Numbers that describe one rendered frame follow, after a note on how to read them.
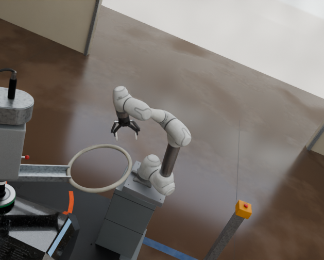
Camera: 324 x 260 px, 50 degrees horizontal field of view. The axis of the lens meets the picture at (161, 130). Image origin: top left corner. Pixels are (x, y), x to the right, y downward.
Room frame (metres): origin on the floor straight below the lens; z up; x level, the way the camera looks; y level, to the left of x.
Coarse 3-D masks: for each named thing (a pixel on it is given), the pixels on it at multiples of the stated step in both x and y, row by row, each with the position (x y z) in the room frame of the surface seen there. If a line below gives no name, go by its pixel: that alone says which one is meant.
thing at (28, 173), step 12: (24, 168) 1.77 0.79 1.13; (36, 168) 1.81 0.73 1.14; (48, 168) 1.86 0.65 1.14; (60, 168) 1.90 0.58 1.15; (0, 180) 1.60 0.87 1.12; (12, 180) 1.64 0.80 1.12; (24, 180) 1.68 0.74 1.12; (36, 180) 1.72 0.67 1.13; (48, 180) 1.76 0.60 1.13; (60, 180) 1.80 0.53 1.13
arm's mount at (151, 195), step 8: (136, 160) 2.68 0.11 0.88; (136, 168) 2.57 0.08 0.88; (128, 176) 2.43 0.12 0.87; (128, 184) 2.34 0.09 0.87; (136, 184) 2.38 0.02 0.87; (128, 192) 2.30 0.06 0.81; (136, 192) 2.30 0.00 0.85; (144, 192) 2.33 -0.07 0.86; (152, 192) 2.37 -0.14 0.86; (144, 200) 2.30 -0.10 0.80; (152, 200) 2.30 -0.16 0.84; (160, 200) 2.32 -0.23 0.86
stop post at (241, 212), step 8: (240, 200) 2.47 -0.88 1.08; (240, 208) 2.36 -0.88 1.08; (248, 208) 2.40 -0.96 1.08; (232, 216) 2.43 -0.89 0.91; (240, 216) 2.36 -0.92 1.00; (248, 216) 2.36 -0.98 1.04; (232, 224) 2.38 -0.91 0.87; (240, 224) 2.38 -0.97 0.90; (224, 232) 2.39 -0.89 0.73; (232, 232) 2.38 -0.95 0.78; (216, 240) 2.44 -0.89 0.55; (224, 240) 2.38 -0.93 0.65; (216, 248) 2.38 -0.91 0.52; (208, 256) 2.39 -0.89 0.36; (216, 256) 2.38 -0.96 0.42
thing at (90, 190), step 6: (102, 144) 2.20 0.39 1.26; (108, 144) 2.21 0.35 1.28; (84, 150) 2.13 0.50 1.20; (120, 150) 2.17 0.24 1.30; (78, 156) 2.07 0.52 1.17; (126, 156) 2.11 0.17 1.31; (72, 162) 1.99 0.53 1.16; (66, 174) 1.87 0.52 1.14; (126, 174) 1.93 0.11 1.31; (72, 180) 1.82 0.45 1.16; (120, 180) 1.87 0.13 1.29; (78, 186) 1.77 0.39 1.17; (108, 186) 1.80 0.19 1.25; (114, 186) 1.82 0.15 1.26; (90, 192) 1.75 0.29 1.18; (96, 192) 1.76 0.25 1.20
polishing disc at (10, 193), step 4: (8, 188) 1.73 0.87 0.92; (12, 188) 1.75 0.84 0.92; (8, 192) 1.70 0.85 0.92; (12, 192) 1.71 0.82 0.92; (4, 196) 1.65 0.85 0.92; (8, 196) 1.67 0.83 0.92; (12, 196) 1.68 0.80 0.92; (0, 200) 1.61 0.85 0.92; (4, 200) 1.62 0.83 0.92; (8, 200) 1.64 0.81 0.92; (12, 200) 1.66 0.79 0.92; (0, 204) 1.58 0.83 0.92; (4, 204) 1.59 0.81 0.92
